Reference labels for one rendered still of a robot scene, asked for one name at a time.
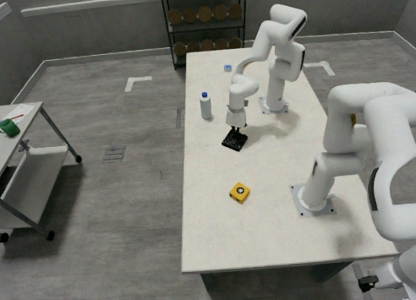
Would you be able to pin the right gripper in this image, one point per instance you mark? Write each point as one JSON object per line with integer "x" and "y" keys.
{"x": 236, "y": 120}

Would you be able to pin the black knob box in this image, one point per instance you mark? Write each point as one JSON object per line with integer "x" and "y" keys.
{"x": 234, "y": 141}

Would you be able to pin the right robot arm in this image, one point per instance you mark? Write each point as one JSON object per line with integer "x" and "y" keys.
{"x": 286, "y": 23}

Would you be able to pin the white bottle with blue cap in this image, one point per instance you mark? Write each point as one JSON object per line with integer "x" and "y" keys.
{"x": 205, "y": 105}

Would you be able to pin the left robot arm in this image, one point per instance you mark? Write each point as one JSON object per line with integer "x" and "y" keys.
{"x": 388, "y": 118}

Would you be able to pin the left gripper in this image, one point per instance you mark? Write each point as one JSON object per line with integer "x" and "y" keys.
{"x": 384, "y": 274}

